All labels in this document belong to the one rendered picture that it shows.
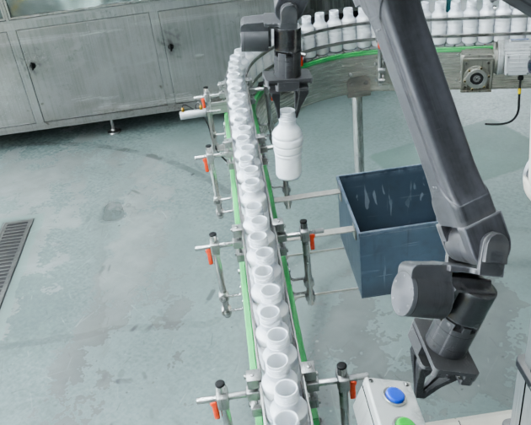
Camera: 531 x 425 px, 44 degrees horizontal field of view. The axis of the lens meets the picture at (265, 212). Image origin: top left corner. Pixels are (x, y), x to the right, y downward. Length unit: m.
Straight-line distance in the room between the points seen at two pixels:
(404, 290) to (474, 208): 0.13
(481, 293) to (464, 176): 0.15
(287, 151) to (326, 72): 1.32
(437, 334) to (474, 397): 1.70
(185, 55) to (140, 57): 0.29
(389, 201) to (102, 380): 1.42
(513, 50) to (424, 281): 1.92
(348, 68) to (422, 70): 1.98
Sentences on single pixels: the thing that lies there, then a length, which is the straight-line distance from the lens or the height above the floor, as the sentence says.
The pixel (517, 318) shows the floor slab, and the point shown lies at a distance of 2.93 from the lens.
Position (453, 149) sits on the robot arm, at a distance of 0.85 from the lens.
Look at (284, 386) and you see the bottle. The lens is 1.05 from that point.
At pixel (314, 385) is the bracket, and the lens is 1.15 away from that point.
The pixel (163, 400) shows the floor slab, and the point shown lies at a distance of 2.67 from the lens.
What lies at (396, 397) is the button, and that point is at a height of 1.12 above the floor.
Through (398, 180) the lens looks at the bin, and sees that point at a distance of 2.02.
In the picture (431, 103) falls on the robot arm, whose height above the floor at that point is 1.59.
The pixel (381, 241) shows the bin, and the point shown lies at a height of 0.91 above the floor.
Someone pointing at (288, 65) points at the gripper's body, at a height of 1.44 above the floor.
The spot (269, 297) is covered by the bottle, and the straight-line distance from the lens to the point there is 1.20.
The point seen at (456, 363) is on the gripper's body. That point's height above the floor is 1.27.
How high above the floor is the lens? 1.92
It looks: 32 degrees down
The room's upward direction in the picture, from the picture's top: 7 degrees counter-clockwise
